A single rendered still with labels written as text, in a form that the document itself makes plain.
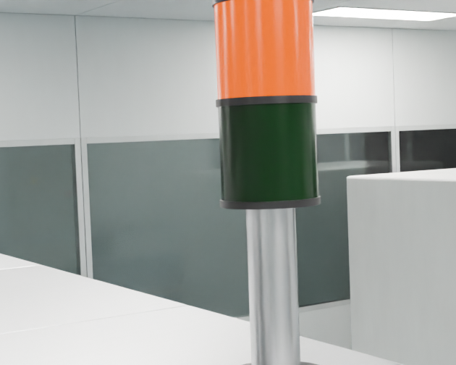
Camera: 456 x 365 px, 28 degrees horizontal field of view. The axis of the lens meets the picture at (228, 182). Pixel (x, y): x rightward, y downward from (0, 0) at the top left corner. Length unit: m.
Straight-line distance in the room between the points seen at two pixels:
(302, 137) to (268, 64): 0.04
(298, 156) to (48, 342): 0.26
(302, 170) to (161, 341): 0.21
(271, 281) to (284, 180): 0.05
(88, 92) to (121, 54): 0.31
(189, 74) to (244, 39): 5.22
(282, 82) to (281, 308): 0.11
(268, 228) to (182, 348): 0.16
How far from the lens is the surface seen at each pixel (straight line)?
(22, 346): 0.63
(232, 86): 0.44
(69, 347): 0.61
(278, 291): 0.45
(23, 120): 5.18
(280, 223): 0.45
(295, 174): 0.44
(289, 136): 0.43
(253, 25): 0.43
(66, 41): 5.31
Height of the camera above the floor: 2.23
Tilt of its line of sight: 3 degrees down
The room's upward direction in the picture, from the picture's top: 2 degrees counter-clockwise
